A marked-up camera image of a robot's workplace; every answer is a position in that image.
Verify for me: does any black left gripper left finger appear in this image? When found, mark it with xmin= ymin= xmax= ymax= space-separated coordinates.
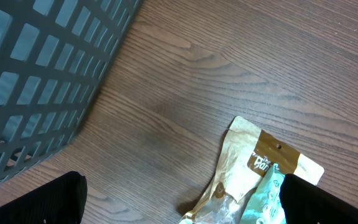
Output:
xmin=0 ymin=171 xmax=88 ymax=224

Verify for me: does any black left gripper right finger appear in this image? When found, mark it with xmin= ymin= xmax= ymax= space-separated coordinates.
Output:
xmin=280 ymin=174 xmax=358 ymax=224

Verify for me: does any brown teal snack bag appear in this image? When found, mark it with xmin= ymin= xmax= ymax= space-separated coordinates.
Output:
xmin=179 ymin=116 xmax=324 ymax=224

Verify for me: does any dark grey mesh basket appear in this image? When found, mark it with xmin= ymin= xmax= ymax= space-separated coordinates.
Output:
xmin=0 ymin=0 xmax=142 ymax=184

